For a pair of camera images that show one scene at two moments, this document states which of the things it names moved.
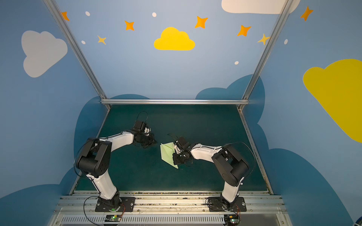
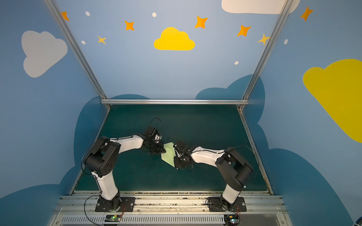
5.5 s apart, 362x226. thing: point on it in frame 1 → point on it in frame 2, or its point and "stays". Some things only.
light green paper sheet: [167, 149] stays
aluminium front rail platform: [171, 208] stays
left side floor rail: [98, 133] stays
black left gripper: [148, 138] → [158, 146]
